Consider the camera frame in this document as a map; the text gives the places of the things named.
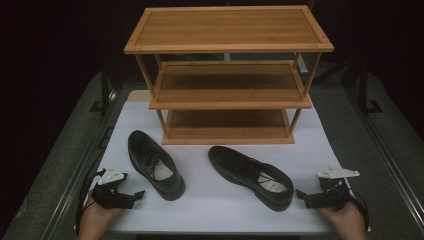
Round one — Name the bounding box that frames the black leather dress shoe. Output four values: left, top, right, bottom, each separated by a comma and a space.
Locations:
127, 129, 186, 202
207, 145, 295, 213

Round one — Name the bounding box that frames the black metal stand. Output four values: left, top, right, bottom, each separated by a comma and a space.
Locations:
89, 61, 114, 117
357, 58, 384, 116

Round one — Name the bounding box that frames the wooden three-tier shoe rack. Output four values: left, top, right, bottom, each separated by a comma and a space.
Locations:
123, 4, 335, 146

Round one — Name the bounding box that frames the metal rail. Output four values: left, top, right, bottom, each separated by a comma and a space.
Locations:
39, 84, 133, 240
343, 84, 424, 233

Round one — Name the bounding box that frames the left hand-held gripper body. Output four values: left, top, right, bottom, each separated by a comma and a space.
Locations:
90, 164, 137, 211

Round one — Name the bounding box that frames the white table sheet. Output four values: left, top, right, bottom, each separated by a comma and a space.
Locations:
73, 89, 372, 234

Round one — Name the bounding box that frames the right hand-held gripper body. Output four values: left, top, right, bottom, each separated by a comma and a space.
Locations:
304, 164, 361, 212

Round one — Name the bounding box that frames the person's right hand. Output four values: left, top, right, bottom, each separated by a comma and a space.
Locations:
317, 200, 368, 240

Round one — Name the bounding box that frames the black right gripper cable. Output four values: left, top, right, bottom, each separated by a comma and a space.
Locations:
344, 181, 370, 233

